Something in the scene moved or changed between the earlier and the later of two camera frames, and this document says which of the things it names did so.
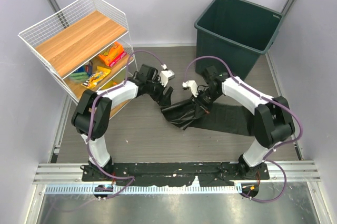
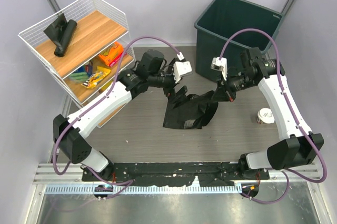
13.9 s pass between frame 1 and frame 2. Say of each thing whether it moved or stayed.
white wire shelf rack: stayed
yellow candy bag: stayed
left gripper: moved
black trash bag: moved
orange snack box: stayed
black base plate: stayed
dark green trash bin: stayed
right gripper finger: moved
